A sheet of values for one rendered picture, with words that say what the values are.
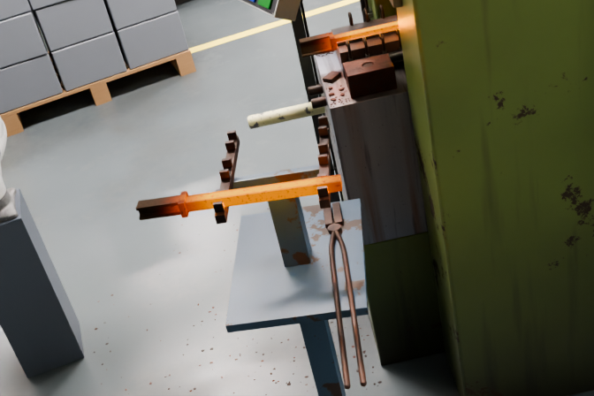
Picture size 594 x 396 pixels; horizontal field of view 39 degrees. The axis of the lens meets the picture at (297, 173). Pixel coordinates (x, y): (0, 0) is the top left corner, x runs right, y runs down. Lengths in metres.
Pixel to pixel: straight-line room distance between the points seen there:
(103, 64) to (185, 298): 1.94
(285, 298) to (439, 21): 0.67
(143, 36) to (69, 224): 1.34
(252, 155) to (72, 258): 0.93
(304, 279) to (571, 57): 0.75
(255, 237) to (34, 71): 2.84
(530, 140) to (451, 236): 0.30
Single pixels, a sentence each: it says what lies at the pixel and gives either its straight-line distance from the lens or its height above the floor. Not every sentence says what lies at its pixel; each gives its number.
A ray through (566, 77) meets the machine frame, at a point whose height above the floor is 1.00.
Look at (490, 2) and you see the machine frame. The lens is 1.82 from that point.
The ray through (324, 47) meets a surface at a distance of 2.30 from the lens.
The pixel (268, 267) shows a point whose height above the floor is 0.75.
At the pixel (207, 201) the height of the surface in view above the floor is 1.02.
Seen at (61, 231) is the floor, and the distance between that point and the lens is 3.78.
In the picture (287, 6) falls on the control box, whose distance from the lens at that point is 2.67.
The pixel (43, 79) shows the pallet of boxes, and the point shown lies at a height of 0.24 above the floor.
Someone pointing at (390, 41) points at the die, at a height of 0.99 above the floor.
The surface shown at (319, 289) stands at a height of 0.75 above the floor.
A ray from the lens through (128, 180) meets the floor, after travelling 3.97.
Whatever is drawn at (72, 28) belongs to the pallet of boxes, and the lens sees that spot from 4.65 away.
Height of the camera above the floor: 1.90
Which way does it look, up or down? 31 degrees down
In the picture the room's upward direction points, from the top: 13 degrees counter-clockwise
